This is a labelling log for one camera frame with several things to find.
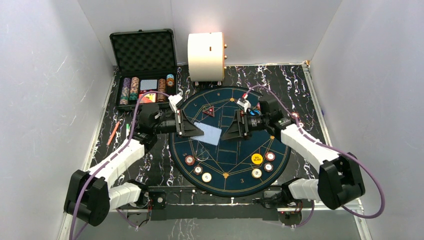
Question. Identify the blue small blind button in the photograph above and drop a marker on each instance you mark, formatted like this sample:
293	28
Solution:
255	112

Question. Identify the red card box in case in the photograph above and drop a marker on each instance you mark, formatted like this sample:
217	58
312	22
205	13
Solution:
147	98

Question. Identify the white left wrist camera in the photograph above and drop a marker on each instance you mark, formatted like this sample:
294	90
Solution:
174	101

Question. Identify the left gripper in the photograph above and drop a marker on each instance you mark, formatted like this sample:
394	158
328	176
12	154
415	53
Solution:
180	124

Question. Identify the yellow chips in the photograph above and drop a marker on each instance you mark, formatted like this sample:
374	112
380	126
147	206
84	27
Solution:
206	177
256	173

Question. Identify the yellow big blind button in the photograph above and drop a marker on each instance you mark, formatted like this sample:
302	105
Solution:
257	159

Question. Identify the orange pen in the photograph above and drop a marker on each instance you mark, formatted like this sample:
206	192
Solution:
113	133

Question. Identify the aluminium frame rail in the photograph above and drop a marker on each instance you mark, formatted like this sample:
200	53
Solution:
340	179

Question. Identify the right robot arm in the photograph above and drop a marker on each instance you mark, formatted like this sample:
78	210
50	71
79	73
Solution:
287	130

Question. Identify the clear dealer button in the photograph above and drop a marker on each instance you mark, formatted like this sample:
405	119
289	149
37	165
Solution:
202	154

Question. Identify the purple chip row in case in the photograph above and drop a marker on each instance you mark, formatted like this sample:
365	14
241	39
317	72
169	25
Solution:
125	91

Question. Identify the orange blue chip stack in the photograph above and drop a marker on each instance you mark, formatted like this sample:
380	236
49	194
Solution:
170	80

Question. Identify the round blue poker mat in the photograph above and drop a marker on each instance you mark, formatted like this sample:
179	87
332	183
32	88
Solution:
230	162

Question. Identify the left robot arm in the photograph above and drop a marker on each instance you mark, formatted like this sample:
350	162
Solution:
90	195

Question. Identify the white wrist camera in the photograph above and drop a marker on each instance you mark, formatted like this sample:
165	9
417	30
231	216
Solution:
244	103
174	101

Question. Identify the pink green chip row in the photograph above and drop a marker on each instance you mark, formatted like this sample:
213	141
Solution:
134	89

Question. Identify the blue playing card deck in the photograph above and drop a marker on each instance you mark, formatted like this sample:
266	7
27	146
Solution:
211	134

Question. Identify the card deck in case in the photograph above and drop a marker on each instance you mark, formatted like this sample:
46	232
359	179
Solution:
148	84

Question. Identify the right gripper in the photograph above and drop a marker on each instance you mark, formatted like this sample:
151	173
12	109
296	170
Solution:
239	127

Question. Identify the brown chip row in case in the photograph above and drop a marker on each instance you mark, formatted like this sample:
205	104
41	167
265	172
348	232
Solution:
162	89

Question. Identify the black chip carrying case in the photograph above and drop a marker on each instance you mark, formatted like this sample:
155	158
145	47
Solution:
145	54

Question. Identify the brown chips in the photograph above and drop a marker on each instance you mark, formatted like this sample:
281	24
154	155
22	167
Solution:
198	170
268	167

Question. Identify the red triangular all-in marker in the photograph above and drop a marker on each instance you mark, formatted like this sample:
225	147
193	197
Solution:
210	111

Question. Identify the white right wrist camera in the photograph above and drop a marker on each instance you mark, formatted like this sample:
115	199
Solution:
244	103

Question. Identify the white cylindrical device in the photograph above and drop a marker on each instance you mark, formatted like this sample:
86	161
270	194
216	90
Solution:
206	57

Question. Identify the red poker chip stack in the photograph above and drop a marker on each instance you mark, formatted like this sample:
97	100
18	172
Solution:
294	115

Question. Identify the green white pen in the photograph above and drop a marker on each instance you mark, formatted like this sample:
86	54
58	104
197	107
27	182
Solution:
127	130

